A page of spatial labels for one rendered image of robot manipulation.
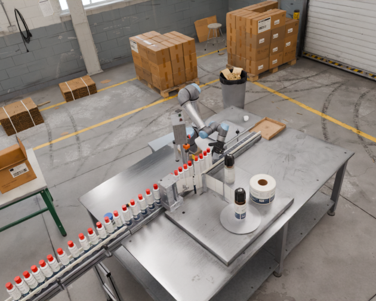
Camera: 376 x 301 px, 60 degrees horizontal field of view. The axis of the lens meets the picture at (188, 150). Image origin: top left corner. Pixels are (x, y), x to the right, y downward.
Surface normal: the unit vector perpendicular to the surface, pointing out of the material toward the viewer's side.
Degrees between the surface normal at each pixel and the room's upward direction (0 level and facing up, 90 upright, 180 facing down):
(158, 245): 0
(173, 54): 91
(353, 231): 0
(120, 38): 90
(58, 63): 90
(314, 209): 1
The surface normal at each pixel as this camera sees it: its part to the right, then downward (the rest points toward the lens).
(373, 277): -0.11, -0.79
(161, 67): 0.51, 0.45
